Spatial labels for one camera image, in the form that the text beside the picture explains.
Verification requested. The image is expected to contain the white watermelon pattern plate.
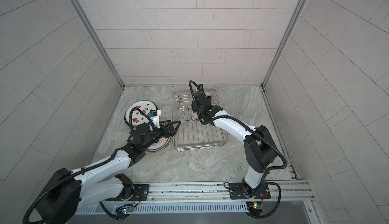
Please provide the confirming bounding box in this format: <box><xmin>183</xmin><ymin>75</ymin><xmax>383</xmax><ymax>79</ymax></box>
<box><xmin>124</xmin><ymin>100</ymin><xmax>158</xmax><ymax>126</ymax></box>

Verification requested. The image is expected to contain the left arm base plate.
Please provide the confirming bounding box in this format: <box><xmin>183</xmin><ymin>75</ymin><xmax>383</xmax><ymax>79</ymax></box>
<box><xmin>106</xmin><ymin>184</ymin><xmax>150</xmax><ymax>202</ymax></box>

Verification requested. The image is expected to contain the left green circuit board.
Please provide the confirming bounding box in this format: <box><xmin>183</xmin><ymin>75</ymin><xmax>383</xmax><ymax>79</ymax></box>
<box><xmin>115</xmin><ymin>204</ymin><xmax>134</xmax><ymax>220</ymax></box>

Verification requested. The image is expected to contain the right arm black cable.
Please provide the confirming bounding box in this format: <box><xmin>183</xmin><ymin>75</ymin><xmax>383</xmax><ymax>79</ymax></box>
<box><xmin>188</xmin><ymin>80</ymin><xmax>288</xmax><ymax>219</ymax></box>

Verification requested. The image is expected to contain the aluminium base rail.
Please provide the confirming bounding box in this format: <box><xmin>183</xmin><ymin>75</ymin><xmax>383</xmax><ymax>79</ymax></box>
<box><xmin>59</xmin><ymin>180</ymin><xmax>315</xmax><ymax>214</ymax></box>

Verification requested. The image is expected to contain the right green circuit board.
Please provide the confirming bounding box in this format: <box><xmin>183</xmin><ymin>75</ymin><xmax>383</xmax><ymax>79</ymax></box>
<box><xmin>246</xmin><ymin>202</ymin><xmax>263</xmax><ymax>217</ymax></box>

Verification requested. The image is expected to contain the brown patterned plate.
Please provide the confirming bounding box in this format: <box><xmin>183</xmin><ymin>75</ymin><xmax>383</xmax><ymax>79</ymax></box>
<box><xmin>147</xmin><ymin>137</ymin><xmax>172</xmax><ymax>150</ymax></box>

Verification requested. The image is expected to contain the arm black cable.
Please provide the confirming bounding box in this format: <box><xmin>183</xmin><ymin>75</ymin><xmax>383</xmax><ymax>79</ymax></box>
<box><xmin>129</xmin><ymin>107</ymin><xmax>156</xmax><ymax>140</ymax></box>
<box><xmin>188</xmin><ymin>80</ymin><xmax>288</xmax><ymax>219</ymax></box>

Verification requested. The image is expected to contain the white plate red rim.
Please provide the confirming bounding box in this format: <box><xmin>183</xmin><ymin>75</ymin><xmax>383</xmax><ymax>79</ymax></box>
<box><xmin>191</xmin><ymin>112</ymin><xmax>198</xmax><ymax>121</ymax></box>

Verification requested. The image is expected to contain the dark rimmed cream plate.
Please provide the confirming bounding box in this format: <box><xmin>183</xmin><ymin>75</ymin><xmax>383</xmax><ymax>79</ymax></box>
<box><xmin>124</xmin><ymin>114</ymin><xmax>138</xmax><ymax>128</ymax></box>

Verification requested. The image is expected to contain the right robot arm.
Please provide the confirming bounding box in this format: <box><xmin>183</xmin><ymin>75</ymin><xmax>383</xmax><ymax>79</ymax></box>
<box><xmin>192</xmin><ymin>91</ymin><xmax>278</xmax><ymax>198</ymax></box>

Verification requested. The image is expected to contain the metal wire dish rack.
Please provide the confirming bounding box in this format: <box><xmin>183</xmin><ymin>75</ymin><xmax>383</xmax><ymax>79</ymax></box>
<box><xmin>172</xmin><ymin>91</ymin><xmax>229</xmax><ymax>151</ymax></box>

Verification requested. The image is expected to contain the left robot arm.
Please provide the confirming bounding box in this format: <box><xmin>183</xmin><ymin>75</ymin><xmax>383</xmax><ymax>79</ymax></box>
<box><xmin>23</xmin><ymin>120</ymin><xmax>181</xmax><ymax>224</ymax></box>

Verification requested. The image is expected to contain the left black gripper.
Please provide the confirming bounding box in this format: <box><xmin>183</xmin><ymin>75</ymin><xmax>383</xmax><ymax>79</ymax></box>
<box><xmin>140</xmin><ymin>120</ymin><xmax>180</xmax><ymax>152</ymax></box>

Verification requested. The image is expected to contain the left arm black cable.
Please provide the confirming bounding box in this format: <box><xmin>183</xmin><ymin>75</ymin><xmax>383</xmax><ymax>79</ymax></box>
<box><xmin>129</xmin><ymin>107</ymin><xmax>156</xmax><ymax>140</ymax></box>

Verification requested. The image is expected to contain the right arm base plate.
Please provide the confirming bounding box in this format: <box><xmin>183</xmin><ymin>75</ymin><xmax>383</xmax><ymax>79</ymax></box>
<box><xmin>224</xmin><ymin>182</ymin><xmax>271</xmax><ymax>200</ymax></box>

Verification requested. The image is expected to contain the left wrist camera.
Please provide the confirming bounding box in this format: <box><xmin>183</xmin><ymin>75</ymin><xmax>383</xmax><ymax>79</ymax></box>
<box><xmin>148</xmin><ymin>110</ymin><xmax>162</xmax><ymax>128</ymax></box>

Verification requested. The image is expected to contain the green circuit board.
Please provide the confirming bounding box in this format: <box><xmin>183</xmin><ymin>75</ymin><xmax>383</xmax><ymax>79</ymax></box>
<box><xmin>246</xmin><ymin>202</ymin><xmax>263</xmax><ymax>217</ymax></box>
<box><xmin>115</xmin><ymin>204</ymin><xmax>134</xmax><ymax>220</ymax></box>

